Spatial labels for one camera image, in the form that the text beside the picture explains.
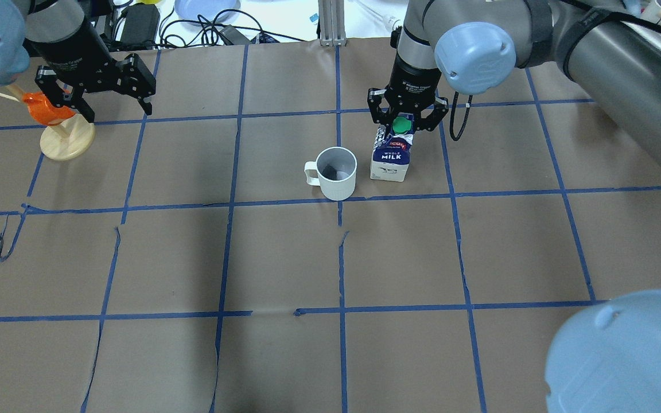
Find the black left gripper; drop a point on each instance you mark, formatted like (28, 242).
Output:
(73, 53)

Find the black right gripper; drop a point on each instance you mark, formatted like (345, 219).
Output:
(413, 80)

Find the blue milk carton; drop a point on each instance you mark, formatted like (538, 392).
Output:
(391, 155)

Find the white mug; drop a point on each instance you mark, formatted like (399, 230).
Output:
(334, 172)

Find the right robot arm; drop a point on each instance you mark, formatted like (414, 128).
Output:
(607, 357)

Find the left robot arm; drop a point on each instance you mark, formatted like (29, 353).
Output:
(21, 21)

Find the orange mug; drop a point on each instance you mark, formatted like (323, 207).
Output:
(43, 111)

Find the wooden mug tree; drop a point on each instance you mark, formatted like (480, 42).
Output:
(66, 141)

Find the black power adapter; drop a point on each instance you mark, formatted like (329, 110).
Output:
(139, 27)

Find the blue plate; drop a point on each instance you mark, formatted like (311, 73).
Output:
(191, 10)

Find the aluminium frame post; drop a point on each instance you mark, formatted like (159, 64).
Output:
(331, 23)

